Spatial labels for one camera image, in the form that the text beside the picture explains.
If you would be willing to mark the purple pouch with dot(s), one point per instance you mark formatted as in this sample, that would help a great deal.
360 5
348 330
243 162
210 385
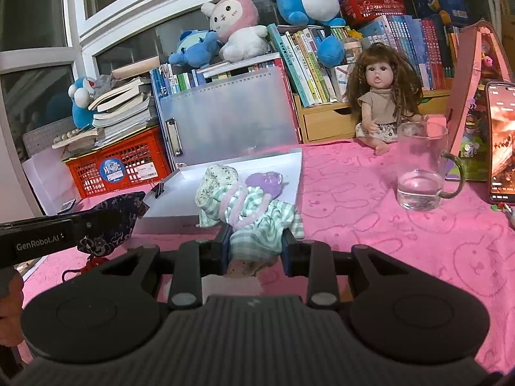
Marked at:
263 183

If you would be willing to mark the stack of books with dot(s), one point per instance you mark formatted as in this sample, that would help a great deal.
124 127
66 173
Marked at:
120 112

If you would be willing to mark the dark blue floral pouch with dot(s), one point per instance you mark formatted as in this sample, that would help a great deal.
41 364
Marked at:
128 209

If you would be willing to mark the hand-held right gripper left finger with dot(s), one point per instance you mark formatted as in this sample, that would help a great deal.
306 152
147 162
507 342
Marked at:
225 251

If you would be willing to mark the blue cat plush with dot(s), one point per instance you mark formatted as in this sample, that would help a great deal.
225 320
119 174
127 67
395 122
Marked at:
82 112

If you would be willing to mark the red plastic crate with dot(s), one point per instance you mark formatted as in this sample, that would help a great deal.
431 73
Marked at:
132 157

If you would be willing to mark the wooden desk organizer with drawer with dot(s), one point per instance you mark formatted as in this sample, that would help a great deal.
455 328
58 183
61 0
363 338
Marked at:
326 124

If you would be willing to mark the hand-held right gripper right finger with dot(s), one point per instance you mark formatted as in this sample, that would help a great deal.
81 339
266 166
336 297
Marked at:
286 254

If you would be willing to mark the red mesh basket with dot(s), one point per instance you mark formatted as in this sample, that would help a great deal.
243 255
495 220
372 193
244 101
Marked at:
374 6

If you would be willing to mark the white plastic sheet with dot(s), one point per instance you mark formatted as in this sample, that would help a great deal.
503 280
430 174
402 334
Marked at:
44 181

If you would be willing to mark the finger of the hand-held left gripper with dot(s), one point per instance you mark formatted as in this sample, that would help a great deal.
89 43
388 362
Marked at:
86 225

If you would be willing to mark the pink paper dollhouse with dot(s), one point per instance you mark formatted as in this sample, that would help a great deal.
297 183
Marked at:
462 88

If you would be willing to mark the row of green spine books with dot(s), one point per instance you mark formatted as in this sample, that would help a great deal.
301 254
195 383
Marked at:
305 64

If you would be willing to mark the white cardboard box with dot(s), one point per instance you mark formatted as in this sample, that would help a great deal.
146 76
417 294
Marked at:
181 209

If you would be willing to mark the row of thin blue books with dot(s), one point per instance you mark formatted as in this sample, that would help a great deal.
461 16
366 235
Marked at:
181 80

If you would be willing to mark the blue alien plush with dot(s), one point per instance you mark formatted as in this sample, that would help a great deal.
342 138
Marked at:
193 50

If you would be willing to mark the small pink block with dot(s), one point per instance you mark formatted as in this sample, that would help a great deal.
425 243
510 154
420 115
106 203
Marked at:
438 122

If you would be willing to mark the black smartphone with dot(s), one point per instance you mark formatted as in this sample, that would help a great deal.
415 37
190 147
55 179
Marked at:
501 148

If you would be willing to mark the grey woven storage box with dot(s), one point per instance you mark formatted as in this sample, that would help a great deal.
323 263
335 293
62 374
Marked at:
40 140

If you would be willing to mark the green plaid cloth pouch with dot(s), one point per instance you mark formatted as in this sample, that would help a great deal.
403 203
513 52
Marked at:
249 241

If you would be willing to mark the floral doll hat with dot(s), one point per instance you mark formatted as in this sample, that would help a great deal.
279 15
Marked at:
217 177

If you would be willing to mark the brown haired baby doll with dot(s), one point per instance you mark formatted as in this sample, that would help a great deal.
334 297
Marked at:
378 100

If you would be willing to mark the large blue white plush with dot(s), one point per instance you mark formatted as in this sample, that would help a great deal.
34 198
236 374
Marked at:
297 4

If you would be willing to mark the pink bunny plush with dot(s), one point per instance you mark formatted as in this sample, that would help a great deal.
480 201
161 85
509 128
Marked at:
237 16

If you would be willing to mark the small black card case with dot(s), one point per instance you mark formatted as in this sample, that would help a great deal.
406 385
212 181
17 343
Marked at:
66 207

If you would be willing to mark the red crochet pouch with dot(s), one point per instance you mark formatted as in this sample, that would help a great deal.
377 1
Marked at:
94 265

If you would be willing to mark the pink bunny printed blanket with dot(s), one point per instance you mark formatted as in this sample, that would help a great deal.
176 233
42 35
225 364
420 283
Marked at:
362 229

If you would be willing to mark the row of red blue books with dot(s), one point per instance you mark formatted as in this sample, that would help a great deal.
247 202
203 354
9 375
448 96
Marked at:
418 48

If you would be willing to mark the clear plastic clip folder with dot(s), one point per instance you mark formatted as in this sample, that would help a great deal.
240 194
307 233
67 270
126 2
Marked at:
233 120

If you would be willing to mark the clear glass mug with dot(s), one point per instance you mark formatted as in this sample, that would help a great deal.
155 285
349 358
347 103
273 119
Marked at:
418 193

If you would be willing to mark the black binder clip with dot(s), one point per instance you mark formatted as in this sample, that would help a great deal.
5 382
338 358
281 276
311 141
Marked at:
159 191

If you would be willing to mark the person's left hand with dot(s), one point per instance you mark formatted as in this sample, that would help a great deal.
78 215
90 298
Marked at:
10 309

